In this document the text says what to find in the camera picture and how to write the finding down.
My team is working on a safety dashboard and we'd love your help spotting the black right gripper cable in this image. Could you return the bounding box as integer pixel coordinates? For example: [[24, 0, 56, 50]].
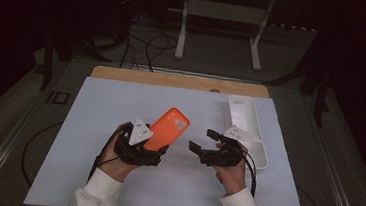
[[229, 146, 261, 200]]

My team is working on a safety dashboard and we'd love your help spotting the wooden table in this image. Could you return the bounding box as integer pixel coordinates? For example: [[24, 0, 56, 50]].
[[90, 64, 271, 98]]

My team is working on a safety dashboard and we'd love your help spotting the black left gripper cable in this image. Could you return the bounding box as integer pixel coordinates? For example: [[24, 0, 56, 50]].
[[87, 123, 130, 186]]

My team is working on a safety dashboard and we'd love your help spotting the orange phone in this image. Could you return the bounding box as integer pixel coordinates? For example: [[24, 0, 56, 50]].
[[142, 104, 193, 156]]

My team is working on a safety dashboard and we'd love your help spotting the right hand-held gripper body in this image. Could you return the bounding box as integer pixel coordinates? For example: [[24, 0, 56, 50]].
[[198, 122, 265, 172]]

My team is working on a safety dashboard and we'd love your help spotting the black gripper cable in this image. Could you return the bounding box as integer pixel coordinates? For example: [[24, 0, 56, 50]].
[[87, 123, 130, 186], [229, 146, 261, 200]]

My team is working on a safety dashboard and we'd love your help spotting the white metal stand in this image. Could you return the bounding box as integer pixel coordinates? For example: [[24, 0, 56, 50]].
[[162, 0, 278, 74]]

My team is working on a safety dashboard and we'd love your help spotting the bunch of black cables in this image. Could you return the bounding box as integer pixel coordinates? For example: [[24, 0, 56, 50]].
[[118, 10, 182, 75]]

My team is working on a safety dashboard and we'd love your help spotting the pale grey table mat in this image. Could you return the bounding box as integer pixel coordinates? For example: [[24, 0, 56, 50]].
[[22, 71, 318, 206]]

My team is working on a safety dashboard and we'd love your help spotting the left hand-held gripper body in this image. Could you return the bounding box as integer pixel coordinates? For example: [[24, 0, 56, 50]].
[[112, 114, 167, 168]]

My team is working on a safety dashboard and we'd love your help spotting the person's left hand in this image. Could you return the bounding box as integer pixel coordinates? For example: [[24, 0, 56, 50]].
[[97, 120, 147, 185]]

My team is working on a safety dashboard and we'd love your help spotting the person's right hand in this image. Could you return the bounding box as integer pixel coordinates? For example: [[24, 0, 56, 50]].
[[211, 140, 251, 199]]

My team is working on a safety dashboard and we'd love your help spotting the black tripod stand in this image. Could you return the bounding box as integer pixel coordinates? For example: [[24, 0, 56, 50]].
[[31, 26, 115, 98], [259, 56, 336, 130]]

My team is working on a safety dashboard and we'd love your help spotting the white oblong plastic tray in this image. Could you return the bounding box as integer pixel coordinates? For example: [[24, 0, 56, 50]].
[[221, 94, 275, 172]]

